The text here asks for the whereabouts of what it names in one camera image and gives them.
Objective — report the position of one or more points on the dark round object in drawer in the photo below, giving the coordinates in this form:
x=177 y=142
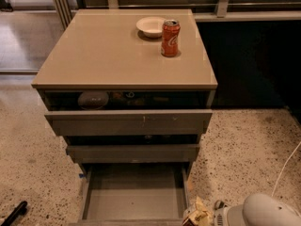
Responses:
x=93 y=100

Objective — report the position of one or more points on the grey bottom drawer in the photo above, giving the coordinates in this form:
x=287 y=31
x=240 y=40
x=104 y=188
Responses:
x=147 y=194

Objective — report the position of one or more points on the brown chip bag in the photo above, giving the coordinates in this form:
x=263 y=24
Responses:
x=190 y=215

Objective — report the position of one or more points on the grey drawer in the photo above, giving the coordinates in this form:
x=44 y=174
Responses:
x=147 y=194
x=139 y=153
x=146 y=114

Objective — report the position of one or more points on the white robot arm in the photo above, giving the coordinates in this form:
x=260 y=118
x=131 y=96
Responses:
x=257 y=210

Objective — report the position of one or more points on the black handle on floor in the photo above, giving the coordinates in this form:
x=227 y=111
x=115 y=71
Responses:
x=19 y=210

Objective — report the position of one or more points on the grey middle drawer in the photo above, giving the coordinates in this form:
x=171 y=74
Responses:
x=139 y=153

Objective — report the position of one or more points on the white bowl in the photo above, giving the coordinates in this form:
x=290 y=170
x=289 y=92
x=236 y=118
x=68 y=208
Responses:
x=151 y=27

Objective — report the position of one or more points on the orange soda can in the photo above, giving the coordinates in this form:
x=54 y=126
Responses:
x=170 y=33

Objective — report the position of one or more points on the grey drawer cabinet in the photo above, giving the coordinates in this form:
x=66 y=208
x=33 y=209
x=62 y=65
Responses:
x=102 y=50

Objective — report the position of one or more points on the grey top drawer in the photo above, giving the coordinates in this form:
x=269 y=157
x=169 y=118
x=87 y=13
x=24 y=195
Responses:
x=146 y=114

